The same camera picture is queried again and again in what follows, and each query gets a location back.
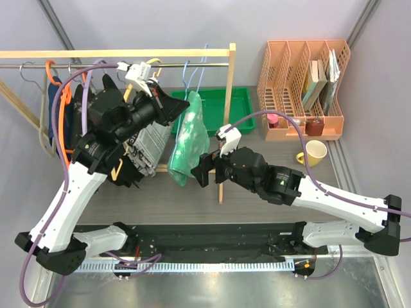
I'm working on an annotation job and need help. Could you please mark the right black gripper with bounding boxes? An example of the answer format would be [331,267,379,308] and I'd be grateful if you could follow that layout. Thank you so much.
[191,140,259,194]

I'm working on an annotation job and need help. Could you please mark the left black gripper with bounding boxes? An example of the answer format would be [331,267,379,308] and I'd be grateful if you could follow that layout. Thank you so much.
[113,82,189,143]

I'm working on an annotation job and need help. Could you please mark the green white trousers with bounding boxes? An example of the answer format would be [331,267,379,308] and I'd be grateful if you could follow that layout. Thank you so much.
[167,91,210,187]

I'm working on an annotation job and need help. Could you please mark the light blue wire hanger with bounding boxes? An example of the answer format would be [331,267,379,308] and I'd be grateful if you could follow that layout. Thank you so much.
[175,44,209,142]

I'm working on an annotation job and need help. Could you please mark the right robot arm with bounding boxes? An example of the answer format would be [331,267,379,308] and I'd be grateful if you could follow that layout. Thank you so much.
[191,147,402,256]

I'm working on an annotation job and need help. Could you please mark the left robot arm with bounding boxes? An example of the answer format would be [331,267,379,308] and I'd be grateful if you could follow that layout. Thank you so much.
[15,83,190,276]

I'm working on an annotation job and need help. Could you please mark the newspaper print trousers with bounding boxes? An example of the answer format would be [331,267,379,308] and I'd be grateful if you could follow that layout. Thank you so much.
[123,122,171,176]

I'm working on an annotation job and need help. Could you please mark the yellow plastic hanger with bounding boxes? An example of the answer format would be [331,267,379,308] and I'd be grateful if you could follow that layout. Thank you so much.
[110,58,161,180]

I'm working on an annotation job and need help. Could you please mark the purple plastic hanger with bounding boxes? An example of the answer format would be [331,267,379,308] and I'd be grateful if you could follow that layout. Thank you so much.
[81,69,93,136]

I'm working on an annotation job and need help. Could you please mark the black white patterned trousers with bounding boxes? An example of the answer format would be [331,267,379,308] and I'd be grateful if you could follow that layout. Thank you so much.
[69,84,83,150]

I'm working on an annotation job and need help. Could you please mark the orange plastic hanger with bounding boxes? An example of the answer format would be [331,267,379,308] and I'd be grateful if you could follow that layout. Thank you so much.
[46,60,74,167]

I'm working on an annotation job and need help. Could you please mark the navy blue trousers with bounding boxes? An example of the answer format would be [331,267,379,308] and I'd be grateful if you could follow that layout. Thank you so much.
[47,76,76,151]

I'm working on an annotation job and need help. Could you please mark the green plastic tray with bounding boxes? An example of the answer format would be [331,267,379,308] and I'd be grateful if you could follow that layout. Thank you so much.
[169,87,257,138]

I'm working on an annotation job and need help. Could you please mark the pink capped bottle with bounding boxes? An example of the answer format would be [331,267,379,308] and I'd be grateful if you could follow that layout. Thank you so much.
[267,114,279,129]

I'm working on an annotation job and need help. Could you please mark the clear small bottle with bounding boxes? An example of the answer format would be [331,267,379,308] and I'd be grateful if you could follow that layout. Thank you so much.
[287,117,304,126]

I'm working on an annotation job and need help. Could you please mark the yellow mug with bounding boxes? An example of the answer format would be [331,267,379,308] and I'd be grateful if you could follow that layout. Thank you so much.
[305,140,328,167]

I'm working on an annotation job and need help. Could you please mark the dark red jar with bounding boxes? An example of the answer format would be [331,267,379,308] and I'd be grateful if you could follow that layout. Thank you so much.
[305,117,324,137]

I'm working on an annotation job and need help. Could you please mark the orange plastic file organizer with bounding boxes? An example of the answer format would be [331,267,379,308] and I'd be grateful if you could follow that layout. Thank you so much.
[257,40,351,141]

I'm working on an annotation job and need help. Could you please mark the books in organizer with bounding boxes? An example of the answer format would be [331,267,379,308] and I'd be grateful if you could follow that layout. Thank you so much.
[301,49,341,116]

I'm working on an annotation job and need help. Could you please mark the wooden clothes rack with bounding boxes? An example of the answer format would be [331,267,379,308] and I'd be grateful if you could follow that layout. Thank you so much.
[0,42,238,204]

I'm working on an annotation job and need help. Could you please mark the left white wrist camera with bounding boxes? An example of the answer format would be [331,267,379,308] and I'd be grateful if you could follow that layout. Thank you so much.
[117,62,153,98]

